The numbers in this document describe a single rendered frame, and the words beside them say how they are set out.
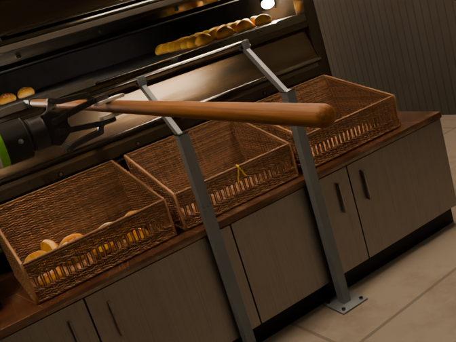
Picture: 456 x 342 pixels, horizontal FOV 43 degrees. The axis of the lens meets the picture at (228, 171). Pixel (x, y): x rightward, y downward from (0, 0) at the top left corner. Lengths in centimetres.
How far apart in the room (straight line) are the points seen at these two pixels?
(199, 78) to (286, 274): 100
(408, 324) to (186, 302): 85
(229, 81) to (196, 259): 98
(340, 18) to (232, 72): 281
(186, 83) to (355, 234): 102
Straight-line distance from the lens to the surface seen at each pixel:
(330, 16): 559
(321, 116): 69
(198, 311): 223
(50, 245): 238
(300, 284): 246
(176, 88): 268
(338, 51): 562
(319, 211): 237
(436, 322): 236
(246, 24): 305
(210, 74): 276
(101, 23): 241
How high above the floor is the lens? 131
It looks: 15 degrees down
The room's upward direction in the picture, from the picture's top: 17 degrees counter-clockwise
